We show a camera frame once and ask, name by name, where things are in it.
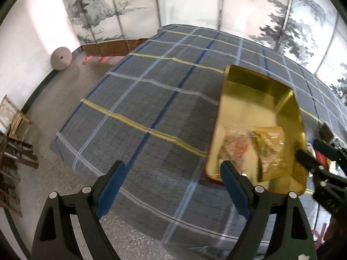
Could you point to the tree painted folding screen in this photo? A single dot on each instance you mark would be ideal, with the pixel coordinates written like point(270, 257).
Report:
point(189, 0)

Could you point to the dark wooden chair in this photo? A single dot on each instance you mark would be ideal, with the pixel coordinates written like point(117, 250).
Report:
point(16, 151)

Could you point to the red tin box gold inside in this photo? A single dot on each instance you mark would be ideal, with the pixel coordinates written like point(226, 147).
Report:
point(244, 100)

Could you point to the red clear snack packet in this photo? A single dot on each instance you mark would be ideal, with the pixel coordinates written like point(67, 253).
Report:
point(235, 146)

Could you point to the brown wicker basket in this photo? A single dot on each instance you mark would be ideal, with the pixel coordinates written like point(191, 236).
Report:
point(108, 48)

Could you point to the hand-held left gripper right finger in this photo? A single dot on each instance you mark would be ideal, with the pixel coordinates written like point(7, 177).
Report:
point(235, 187)

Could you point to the grey plaid tablecloth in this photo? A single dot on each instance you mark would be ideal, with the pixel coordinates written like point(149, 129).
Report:
point(151, 100)

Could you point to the yellow snack packet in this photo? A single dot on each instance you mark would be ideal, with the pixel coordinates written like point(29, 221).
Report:
point(273, 151)

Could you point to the light wooden chair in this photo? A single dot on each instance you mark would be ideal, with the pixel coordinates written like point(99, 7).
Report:
point(16, 116)

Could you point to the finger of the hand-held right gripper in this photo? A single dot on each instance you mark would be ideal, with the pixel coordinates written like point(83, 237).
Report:
point(329, 147)
point(311, 165)

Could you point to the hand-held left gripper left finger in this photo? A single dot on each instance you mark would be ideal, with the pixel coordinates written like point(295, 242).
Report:
point(112, 187)

